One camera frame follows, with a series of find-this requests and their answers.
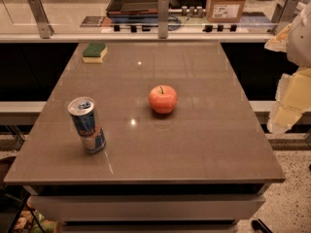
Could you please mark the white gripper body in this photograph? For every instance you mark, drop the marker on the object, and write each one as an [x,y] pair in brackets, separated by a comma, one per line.
[299,44]

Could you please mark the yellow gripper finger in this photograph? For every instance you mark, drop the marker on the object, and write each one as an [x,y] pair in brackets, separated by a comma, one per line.
[292,100]
[279,41]

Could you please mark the red bull can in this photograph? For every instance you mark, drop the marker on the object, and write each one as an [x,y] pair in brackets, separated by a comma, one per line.
[87,124]

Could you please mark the green yellow sponge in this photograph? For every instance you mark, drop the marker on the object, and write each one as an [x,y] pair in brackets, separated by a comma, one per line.
[94,53]

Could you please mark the cardboard box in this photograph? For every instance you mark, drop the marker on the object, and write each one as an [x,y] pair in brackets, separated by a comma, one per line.
[224,10]

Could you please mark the red apple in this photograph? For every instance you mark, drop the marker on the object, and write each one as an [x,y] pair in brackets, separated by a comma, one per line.
[163,99]

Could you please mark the black orange tray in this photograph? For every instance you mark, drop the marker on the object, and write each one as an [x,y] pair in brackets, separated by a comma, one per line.
[132,7]

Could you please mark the right metal bracket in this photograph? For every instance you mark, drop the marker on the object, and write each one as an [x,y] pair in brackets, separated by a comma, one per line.
[283,14]

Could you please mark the metal bracket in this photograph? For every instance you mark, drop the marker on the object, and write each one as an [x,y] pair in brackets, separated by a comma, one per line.
[283,14]
[162,17]
[44,27]

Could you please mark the middle metal bracket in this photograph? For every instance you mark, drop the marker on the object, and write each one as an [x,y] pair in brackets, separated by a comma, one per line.
[162,17]

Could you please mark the left metal bracket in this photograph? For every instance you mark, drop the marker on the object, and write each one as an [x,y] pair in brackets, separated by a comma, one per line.
[44,27]

